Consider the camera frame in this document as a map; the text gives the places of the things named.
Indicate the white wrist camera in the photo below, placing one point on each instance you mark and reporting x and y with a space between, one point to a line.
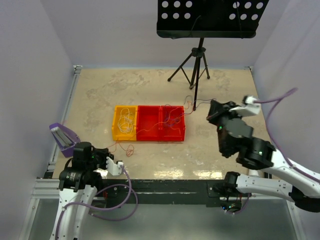
114 168
250 107

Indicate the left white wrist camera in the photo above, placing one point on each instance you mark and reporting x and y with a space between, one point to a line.
114 168

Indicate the yellow plastic bin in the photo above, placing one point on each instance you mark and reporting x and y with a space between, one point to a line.
124 124

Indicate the black music stand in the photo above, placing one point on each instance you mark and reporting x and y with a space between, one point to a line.
226 19

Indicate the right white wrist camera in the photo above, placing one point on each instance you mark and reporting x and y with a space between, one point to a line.
250 107

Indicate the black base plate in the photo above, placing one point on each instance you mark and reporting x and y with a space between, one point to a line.
117 193

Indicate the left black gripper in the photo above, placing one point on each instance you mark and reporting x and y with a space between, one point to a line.
105 153

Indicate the aluminium front rail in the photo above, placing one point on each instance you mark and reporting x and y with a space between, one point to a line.
49 188

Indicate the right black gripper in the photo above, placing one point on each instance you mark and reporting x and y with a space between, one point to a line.
217 109

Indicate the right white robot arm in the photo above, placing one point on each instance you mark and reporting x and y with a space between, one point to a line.
294 182

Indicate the aluminium left rail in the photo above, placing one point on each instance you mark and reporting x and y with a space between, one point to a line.
49 174

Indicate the red double compartment bin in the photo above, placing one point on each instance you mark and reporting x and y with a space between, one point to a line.
160 123

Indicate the aluminium rail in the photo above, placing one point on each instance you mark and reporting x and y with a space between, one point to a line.
49 174
49 188

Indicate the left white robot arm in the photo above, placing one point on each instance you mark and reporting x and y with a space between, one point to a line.
78 183

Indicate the purple holder block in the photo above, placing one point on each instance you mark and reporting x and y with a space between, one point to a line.
65 138

